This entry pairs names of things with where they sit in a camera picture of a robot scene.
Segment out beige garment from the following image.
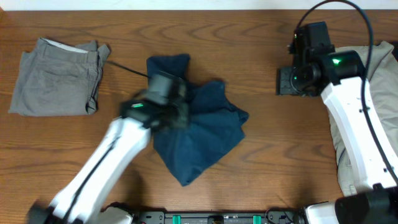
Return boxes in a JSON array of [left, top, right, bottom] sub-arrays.
[[329, 41, 397, 197]]

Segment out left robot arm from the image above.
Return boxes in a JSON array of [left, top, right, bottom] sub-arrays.
[[27, 90, 188, 224]]

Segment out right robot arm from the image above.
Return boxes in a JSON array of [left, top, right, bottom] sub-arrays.
[[276, 22, 397, 223]]

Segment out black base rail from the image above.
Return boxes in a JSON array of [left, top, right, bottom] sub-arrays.
[[99, 202, 307, 224]]

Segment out dark blue shorts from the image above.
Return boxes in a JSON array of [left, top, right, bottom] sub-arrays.
[[146, 54, 250, 187]]

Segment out folded grey trousers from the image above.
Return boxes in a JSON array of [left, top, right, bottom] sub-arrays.
[[9, 38, 110, 116]]

